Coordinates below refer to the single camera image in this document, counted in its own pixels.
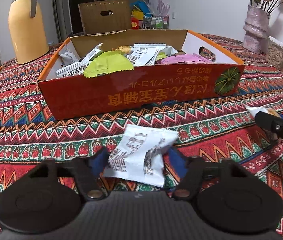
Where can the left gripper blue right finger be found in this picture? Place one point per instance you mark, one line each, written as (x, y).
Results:
(178, 162)

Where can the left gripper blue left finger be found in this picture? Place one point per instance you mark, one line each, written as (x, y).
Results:
(98, 162)

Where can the pink snack packet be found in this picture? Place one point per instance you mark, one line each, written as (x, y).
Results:
(185, 58)

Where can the white silver snack packet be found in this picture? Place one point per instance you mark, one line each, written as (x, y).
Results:
(68, 56)

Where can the white label snack packet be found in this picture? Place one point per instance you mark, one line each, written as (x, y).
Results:
(145, 53)

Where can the white oat crisp packet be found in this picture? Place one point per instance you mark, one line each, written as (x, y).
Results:
(125, 49)

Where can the clear container with seeds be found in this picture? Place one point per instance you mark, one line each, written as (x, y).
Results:
(274, 54)

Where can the patterned red tablecloth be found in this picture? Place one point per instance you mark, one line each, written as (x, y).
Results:
(213, 129)

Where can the orange cardboard snack box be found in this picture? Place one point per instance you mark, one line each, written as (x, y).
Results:
(76, 96)

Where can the small oat crisp packet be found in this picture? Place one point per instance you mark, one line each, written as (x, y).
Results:
(76, 68)

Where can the pink ceramic vase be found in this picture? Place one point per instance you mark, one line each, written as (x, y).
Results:
(256, 28)

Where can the white crumpled snack packet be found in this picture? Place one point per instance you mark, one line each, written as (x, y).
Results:
(93, 53)

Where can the yellow thermos jug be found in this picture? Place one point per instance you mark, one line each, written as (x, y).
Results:
(27, 30)

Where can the wire storage rack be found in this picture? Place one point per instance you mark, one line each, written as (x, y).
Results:
(155, 22)

